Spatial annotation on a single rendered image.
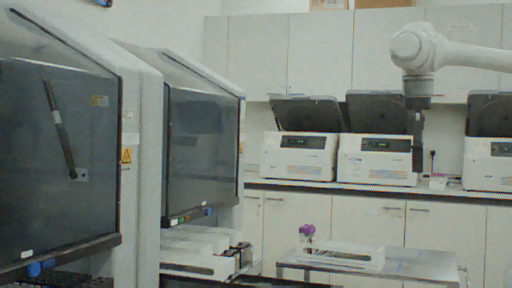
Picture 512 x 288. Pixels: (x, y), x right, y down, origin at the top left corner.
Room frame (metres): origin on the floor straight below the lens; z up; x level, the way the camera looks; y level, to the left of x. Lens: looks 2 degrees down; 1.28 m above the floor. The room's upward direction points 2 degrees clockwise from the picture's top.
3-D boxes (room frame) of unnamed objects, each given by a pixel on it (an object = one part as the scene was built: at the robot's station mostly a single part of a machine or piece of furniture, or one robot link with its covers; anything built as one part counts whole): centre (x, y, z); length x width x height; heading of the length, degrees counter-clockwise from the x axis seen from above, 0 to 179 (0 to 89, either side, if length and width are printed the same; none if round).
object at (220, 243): (2.04, 0.24, 0.83); 0.30 x 0.10 x 0.06; 71
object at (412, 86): (1.57, -0.47, 1.41); 0.09 x 0.09 x 0.06
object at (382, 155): (4.06, -0.95, 1.24); 0.62 x 0.56 x 0.69; 161
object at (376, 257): (1.88, -0.31, 0.85); 0.30 x 0.10 x 0.06; 67
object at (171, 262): (1.71, 0.21, 0.83); 0.30 x 0.10 x 0.06; 71
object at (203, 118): (2.02, 0.40, 1.28); 0.61 x 0.51 x 0.63; 161
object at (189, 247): (1.90, 0.29, 0.83); 0.30 x 0.10 x 0.06; 71
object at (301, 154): (4.25, -0.39, 1.22); 0.62 x 0.56 x 0.64; 159
